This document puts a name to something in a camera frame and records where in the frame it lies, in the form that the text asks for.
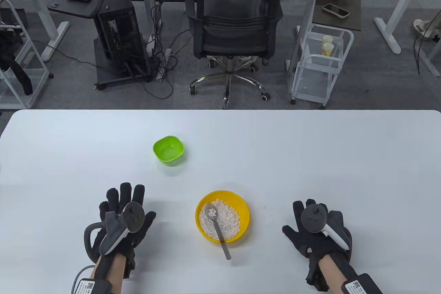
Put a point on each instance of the grey hand controller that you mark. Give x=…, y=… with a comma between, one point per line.
x=133, y=216
x=313, y=220

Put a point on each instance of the white rice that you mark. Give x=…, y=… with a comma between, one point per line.
x=228, y=221

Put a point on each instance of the paper cup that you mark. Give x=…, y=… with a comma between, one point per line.
x=328, y=39
x=328, y=49

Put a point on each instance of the black computer tower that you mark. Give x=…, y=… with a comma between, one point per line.
x=120, y=32

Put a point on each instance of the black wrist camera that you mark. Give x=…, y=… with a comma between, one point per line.
x=100, y=287
x=365, y=285

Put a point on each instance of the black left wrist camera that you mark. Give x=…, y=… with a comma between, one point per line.
x=100, y=287

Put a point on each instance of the dark brown board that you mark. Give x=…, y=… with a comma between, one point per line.
x=325, y=22

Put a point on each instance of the white power strip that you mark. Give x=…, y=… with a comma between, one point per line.
x=164, y=63

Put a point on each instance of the yellow bowl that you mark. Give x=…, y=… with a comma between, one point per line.
x=242, y=208

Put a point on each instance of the black cloth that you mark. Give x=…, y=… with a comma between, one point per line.
x=20, y=77

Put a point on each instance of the person's left hand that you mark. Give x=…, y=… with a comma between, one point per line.
x=150, y=220

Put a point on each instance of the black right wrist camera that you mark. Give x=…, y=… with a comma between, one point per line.
x=365, y=285

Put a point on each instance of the aluminium frame post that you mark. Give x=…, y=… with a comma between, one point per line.
x=305, y=18

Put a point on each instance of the metal spoon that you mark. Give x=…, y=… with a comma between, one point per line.
x=225, y=247

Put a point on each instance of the white rolling cart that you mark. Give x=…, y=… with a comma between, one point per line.
x=34, y=78
x=311, y=85

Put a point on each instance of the black mesh office chair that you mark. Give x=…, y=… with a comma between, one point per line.
x=237, y=39

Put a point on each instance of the person's left forearm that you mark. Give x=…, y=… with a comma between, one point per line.
x=115, y=270

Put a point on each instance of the small green dish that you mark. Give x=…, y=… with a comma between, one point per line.
x=168, y=151

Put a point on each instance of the smartphone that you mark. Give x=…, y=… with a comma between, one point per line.
x=336, y=10

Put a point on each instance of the person's right forearm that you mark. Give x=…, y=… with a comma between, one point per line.
x=330, y=270

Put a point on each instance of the person's right hand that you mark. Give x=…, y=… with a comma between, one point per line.
x=296, y=237

